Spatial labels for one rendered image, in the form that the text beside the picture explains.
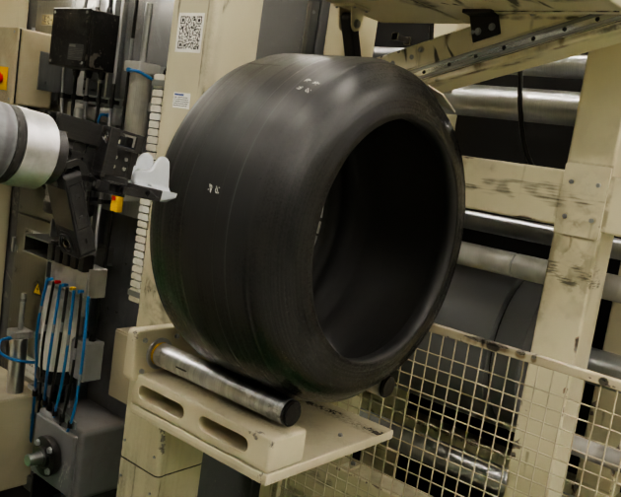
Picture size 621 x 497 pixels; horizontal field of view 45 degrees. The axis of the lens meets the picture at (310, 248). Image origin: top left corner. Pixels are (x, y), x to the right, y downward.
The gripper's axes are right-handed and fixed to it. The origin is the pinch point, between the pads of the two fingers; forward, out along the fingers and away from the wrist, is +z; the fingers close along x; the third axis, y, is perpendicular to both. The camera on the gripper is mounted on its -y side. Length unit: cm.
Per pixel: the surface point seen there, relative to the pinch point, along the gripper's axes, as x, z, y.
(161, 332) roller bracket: 25.3, 27.8, -25.9
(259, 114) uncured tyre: -2.1, 11.8, 15.2
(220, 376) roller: 6.7, 26.5, -28.3
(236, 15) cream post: 29, 31, 36
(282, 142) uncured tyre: -8.5, 11.1, 11.7
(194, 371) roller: 12.6, 26.1, -29.3
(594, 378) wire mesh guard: -41, 73, -14
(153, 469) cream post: 29, 37, -56
